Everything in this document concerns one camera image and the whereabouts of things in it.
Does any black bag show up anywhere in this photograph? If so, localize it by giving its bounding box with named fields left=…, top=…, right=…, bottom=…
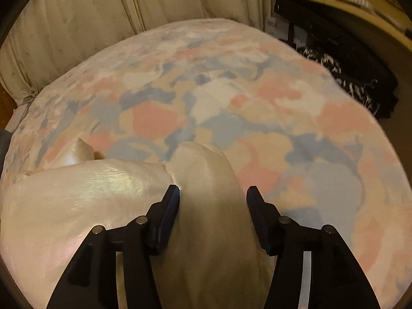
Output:
left=273, top=0, right=400, bottom=120

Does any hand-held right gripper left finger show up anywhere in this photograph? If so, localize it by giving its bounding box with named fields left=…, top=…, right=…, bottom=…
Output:
left=47, top=184, right=181, bottom=309

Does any wooden curved bookshelf desk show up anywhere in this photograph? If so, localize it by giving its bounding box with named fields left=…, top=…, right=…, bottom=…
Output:
left=270, top=0, right=412, bottom=62

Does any beige leaf pattern curtain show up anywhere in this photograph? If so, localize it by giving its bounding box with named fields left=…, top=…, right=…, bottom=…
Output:
left=0, top=0, right=274, bottom=107

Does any white shiny puffer jacket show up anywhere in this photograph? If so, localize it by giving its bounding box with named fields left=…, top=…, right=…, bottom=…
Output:
left=0, top=138, right=278, bottom=309

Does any white cardboard box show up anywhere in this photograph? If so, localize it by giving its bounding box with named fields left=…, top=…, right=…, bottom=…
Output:
left=265, top=14, right=291, bottom=40

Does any pastel cat print blanket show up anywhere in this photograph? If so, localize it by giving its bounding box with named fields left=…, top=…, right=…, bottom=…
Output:
left=0, top=18, right=412, bottom=309

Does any black white patterned cloth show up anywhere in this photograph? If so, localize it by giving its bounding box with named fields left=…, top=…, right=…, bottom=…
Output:
left=295, top=46, right=381, bottom=111

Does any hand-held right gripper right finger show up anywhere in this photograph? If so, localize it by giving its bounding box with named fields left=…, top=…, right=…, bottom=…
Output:
left=246, top=186, right=382, bottom=309

